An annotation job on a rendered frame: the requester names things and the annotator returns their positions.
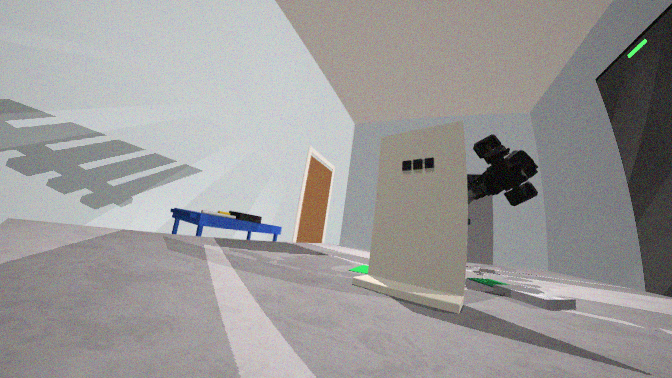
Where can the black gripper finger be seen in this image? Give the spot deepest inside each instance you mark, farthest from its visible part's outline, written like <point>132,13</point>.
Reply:
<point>515,176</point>
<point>496,154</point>

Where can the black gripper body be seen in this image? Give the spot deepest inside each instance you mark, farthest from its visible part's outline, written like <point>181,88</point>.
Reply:
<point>499,168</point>

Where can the grey panel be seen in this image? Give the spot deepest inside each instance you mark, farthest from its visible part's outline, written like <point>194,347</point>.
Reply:
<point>419,235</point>

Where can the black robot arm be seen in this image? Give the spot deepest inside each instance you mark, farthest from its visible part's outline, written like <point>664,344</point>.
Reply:
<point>480,187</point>

